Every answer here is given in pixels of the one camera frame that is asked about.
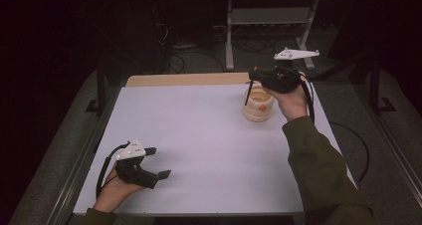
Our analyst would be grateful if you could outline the tangle of black cables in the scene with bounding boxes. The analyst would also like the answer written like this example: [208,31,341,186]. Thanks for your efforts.
[231,35,277,56]

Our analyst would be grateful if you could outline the metal stand frame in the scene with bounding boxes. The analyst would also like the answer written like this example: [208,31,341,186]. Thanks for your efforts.
[212,0,352,72]

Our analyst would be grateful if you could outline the black cable on floor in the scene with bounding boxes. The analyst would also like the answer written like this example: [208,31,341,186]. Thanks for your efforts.
[328,120,371,183]

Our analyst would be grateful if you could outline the cream ribbed holder cup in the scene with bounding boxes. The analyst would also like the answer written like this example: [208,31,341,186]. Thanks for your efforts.
[242,85,277,123]

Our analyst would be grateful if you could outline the black metal stand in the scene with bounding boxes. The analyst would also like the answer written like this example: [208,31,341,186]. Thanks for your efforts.
[85,57,108,117]
[368,52,398,115]

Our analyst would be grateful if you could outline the grey metal frame rail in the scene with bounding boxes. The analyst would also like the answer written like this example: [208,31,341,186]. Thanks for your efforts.
[355,85,422,199]
[45,85,121,225]

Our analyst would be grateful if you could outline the hand-held gripper black cable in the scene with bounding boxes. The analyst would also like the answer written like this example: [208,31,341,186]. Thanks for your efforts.
[299,73,317,124]
[95,140,131,200]

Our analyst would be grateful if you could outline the right hand-held gripper black cable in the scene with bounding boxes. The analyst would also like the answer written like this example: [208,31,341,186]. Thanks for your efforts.
[299,73,317,124]

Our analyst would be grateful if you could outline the white board on table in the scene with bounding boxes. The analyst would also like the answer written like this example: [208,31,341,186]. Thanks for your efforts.
[73,82,359,217]

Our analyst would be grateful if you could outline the wooden table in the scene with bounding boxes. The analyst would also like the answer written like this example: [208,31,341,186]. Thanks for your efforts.
[124,71,309,88]

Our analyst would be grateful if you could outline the left hand-held gripper black cable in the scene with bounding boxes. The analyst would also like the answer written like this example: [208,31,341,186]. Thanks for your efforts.
[95,140,131,200]

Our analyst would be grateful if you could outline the person's right hand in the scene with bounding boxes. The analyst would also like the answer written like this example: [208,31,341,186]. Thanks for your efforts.
[263,83,310,122]

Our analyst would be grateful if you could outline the dark chopstick with orange end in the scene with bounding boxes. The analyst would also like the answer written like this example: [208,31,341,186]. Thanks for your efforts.
[244,80,256,107]

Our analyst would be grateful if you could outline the person's left hand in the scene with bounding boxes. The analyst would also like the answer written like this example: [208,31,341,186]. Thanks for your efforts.
[93,166,146,213]

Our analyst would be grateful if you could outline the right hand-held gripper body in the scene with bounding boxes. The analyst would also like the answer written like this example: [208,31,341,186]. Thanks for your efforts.
[263,47,321,95]

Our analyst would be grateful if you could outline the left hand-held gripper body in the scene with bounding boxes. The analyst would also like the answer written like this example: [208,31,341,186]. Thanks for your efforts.
[114,138,160,190]

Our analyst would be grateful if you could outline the black looped floor cable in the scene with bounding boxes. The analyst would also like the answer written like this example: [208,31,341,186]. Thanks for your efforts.
[167,49,227,76]

